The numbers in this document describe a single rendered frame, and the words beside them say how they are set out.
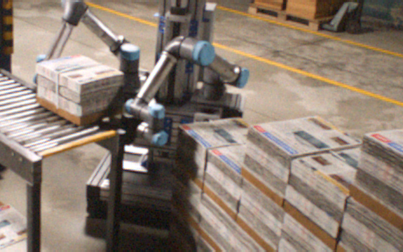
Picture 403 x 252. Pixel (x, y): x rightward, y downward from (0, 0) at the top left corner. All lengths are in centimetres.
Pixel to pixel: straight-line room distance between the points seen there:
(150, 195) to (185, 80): 71
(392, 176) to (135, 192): 197
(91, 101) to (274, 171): 103
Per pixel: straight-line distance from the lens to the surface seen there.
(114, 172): 313
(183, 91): 367
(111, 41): 363
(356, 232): 218
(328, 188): 224
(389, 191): 204
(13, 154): 286
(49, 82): 320
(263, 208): 258
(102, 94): 309
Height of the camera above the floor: 204
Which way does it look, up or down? 22 degrees down
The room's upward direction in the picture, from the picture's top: 4 degrees clockwise
